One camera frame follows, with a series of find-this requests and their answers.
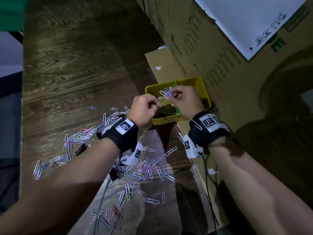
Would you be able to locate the person's right hand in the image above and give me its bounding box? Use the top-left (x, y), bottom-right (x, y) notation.
top-left (164, 85), bottom-right (208, 120)

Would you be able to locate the person's left hand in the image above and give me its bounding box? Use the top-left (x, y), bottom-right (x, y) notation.
top-left (127, 93), bottom-right (161, 128)

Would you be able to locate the heap of paper clips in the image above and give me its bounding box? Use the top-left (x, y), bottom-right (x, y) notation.
top-left (154, 95), bottom-right (178, 119)

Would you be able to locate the single white paper clip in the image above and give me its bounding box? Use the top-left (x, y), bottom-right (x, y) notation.
top-left (190, 119), bottom-right (203, 131)

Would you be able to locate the blue white paper clip cluster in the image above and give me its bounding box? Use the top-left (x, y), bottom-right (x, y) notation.
top-left (159, 88), bottom-right (174, 98)

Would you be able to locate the yellow plastic tray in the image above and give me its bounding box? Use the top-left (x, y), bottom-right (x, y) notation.
top-left (145, 76), bottom-right (212, 126)

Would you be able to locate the pile of coloured paper clips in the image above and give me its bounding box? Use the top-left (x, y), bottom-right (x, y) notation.
top-left (33, 106), bottom-right (178, 232)

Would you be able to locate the person's left forearm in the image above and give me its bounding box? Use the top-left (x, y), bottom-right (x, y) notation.
top-left (0, 138), bottom-right (122, 235)

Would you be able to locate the person's right forearm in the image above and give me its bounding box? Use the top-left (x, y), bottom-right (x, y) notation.
top-left (208, 137), bottom-right (313, 235)

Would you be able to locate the large printed cardboard box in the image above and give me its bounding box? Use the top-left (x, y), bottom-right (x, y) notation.
top-left (167, 0), bottom-right (313, 169)

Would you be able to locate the green divider card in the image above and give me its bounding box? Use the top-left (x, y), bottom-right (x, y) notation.
top-left (172, 80), bottom-right (181, 114)

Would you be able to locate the flat cardboard sheet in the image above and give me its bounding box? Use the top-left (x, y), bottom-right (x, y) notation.
top-left (144, 47), bottom-right (229, 226)

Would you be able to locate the white paper sheet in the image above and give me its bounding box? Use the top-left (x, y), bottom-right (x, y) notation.
top-left (192, 0), bottom-right (310, 61)
top-left (301, 89), bottom-right (313, 113)

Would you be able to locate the green cloth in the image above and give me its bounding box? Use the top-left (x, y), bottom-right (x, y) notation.
top-left (0, 0), bottom-right (32, 32)

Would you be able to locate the black left wrist strap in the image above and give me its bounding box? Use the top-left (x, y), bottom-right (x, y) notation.
top-left (97, 117), bottom-right (139, 153)

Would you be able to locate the black wrist strap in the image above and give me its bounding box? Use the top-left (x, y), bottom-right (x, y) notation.
top-left (187, 111), bottom-right (231, 149)
top-left (97, 117), bottom-right (139, 153)

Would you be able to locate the black right wrist strap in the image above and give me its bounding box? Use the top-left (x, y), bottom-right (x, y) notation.
top-left (187, 111), bottom-right (231, 149)

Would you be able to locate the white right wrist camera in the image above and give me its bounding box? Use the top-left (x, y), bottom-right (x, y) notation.
top-left (183, 134), bottom-right (204, 159)

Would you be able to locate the black right camera cable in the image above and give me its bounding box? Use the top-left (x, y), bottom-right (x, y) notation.
top-left (199, 152), bottom-right (219, 235)

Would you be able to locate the black camera cable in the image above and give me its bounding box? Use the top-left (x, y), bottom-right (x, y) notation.
top-left (94, 154), bottom-right (123, 235)
top-left (199, 152), bottom-right (219, 235)

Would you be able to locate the black left camera cable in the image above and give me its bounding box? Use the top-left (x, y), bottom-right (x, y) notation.
top-left (94, 154), bottom-right (123, 235)

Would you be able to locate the black stand frame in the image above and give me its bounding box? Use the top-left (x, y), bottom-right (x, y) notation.
top-left (8, 30), bottom-right (24, 44)

